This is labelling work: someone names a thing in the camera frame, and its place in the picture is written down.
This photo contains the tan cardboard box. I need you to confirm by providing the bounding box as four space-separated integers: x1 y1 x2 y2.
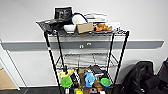
76 22 95 34

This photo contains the brown upright carton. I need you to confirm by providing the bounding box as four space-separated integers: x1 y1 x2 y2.
78 67 88 79

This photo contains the black flat box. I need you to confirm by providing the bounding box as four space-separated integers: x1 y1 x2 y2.
89 64 106 78

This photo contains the orange plush toy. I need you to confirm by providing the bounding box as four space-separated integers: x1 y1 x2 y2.
94 22 114 33

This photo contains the blue plush toy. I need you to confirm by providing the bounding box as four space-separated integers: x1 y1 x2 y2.
84 70 98 88

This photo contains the black striped package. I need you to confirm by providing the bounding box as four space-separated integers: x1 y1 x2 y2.
70 71 81 88

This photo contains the white flat box dark edge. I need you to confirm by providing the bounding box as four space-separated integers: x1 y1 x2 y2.
83 12 108 19

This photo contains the white long box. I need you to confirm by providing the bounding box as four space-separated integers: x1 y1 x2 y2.
107 21 122 31

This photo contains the bright green toy bowl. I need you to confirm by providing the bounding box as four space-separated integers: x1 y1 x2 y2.
59 76 74 89

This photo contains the green bowl blue rim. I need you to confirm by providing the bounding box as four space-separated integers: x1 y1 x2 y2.
99 77 112 88

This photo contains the grey-black plastic bag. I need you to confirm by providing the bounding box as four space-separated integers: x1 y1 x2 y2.
35 18 68 33

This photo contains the yellow-green box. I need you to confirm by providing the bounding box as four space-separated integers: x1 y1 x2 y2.
74 88 84 94

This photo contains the black office chair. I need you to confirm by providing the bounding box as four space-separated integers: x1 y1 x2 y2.
120 56 168 94

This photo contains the black wire shelf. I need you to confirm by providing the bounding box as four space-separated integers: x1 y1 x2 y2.
42 28 131 94

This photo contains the white door frame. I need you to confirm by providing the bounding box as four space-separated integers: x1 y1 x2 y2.
0 39 29 90

